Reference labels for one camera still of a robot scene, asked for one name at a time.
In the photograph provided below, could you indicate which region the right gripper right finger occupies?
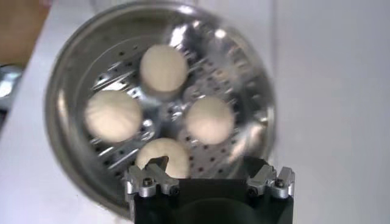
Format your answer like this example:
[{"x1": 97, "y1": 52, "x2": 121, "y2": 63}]
[{"x1": 246, "y1": 164, "x2": 296, "y2": 200}]

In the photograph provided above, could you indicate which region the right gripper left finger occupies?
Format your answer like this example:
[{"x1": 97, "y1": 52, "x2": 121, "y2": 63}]
[{"x1": 124, "y1": 155, "x2": 180, "y2": 198}]

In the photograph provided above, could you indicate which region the white steamed baozi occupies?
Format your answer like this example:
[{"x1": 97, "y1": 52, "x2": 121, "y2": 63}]
[
  {"x1": 83, "y1": 90, "x2": 143, "y2": 144},
  {"x1": 185, "y1": 96, "x2": 235, "y2": 145},
  {"x1": 135, "y1": 137, "x2": 191, "y2": 180},
  {"x1": 139, "y1": 44, "x2": 189, "y2": 94}
]

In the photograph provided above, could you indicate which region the stainless steel steamer basket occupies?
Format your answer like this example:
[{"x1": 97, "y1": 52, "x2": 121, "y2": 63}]
[{"x1": 44, "y1": 1, "x2": 278, "y2": 219}]

